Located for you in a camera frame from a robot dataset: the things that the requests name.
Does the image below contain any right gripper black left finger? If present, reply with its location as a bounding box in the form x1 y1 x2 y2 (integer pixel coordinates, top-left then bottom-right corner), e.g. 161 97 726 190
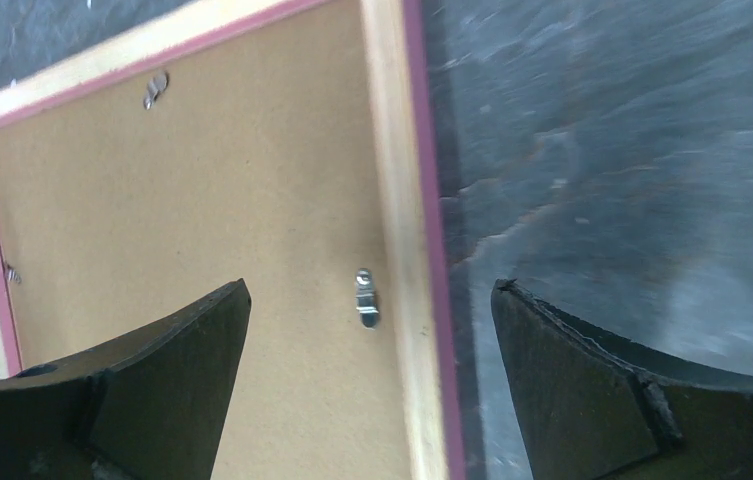
0 280 252 479

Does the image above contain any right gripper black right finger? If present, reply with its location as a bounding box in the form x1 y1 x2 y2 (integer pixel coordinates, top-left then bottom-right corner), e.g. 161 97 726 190
491 280 753 479

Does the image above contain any pink wooden picture frame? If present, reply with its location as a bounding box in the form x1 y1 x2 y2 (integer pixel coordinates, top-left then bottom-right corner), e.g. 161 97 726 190
0 1 465 479

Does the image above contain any brown cardboard backing board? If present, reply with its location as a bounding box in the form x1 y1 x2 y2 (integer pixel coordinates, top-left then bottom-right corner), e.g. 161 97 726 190
0 1 411 479

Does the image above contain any silver metal frame clip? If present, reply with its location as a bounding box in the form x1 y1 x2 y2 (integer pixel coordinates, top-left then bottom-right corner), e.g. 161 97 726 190
355 268 380 329

